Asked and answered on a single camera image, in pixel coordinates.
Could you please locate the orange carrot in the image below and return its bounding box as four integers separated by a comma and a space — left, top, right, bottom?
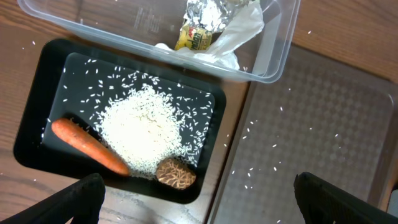
51, 118, 130, 176

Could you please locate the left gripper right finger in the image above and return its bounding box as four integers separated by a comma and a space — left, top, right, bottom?
294, 172, 397, 224

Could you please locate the clear plastic bin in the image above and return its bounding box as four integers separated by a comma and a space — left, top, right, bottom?
17, 0, 300, 83

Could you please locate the brown serving tray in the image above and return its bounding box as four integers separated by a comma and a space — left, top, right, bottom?
208, 46, 397, 223

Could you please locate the white napkin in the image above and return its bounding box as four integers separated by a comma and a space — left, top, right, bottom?
155, 1, 264, 70

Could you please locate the white rice pile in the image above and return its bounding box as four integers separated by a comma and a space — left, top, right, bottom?
96, 87, 185, 180

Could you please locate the black rectangular tray bin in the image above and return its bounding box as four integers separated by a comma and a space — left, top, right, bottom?
14, 39, 226, 204

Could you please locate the green foil snack wrapper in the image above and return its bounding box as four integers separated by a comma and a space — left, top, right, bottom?
175, 0, 251, 50

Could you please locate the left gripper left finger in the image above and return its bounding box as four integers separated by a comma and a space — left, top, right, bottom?
1, 173, 106, 224

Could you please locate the brown patterned food piece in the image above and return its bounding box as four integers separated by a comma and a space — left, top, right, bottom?
155, 158, 197, 190

